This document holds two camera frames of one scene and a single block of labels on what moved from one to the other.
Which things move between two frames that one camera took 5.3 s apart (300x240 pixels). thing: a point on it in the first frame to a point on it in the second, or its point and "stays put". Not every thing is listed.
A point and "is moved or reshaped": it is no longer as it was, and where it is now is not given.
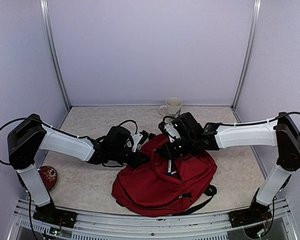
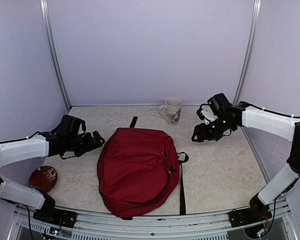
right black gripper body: (177, 151) to (213, 133)
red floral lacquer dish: (50, 176) stays put
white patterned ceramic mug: (172, 109) stays put
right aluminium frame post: (249, 57) stays put
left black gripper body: (131, 162) to (77, 146)
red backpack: (165, 186) is moved or reshaped
